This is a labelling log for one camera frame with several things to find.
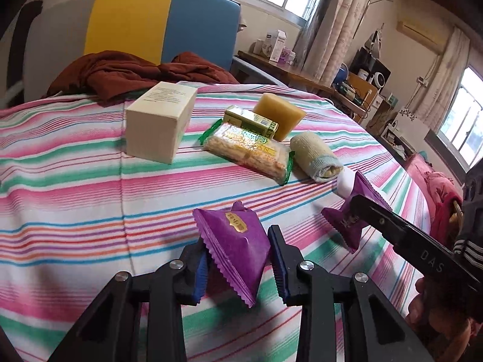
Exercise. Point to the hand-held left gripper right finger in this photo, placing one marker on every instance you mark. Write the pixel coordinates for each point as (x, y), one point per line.
(280, 273)

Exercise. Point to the biscuit packet with green ends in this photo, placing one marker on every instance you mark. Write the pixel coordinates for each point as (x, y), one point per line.
(245, 147)

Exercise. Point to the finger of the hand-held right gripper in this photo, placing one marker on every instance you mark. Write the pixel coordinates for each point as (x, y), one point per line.
(415, 241)

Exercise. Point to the rust brown cloth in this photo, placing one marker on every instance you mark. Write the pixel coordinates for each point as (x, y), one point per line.
(113, 71)

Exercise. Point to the black appliance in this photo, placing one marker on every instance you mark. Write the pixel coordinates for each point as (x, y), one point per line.
(371, 69)

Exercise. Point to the cream cardboard box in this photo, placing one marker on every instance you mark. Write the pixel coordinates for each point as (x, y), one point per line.
(158, 120)

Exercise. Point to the pink green striped tablecloth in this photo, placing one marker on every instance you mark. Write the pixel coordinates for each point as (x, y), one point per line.
(75, 196)

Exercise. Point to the person's right forearm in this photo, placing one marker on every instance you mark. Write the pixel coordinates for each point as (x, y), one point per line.
(469, 252)

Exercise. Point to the white plastic-wrapped ball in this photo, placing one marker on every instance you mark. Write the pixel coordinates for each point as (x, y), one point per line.
(345, 186)

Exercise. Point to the wooden side desk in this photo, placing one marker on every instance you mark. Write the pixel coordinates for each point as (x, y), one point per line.
(302, 77)

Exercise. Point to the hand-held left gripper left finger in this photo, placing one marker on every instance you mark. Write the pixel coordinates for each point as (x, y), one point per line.
(200, 279)

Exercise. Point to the white leaf-print box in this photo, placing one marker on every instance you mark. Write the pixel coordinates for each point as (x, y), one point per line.
(405, 130)

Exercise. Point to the yellow soap bar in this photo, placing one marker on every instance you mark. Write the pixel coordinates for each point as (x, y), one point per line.
(279, 111)

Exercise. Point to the wall air conditioner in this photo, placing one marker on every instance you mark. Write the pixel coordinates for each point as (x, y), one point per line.
(420, 32)

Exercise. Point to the purple snack packet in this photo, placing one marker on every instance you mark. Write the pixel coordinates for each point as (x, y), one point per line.
(344, 223)
(234, 241)

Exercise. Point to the person's right hand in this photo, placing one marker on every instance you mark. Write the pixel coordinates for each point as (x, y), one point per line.
(441, 316)

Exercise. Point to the grey yellow blue sofa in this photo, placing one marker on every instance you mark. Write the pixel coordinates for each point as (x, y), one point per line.
(128, 22)

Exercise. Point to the pink cloth pile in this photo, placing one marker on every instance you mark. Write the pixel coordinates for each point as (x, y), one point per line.
(434, 188)

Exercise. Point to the side window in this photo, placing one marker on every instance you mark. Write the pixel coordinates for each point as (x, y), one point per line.
(464, 120)

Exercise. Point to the beige curtain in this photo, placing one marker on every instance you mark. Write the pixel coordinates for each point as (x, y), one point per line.
(445, 79)
(339, 26)

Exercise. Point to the white carton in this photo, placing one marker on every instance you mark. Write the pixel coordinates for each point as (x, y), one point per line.
(277, 45)

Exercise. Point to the green yellow carton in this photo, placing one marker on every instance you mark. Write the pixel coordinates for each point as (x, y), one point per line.
(249, 119)

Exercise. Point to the cream towel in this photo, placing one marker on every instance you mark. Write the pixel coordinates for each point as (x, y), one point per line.
(313, 154)

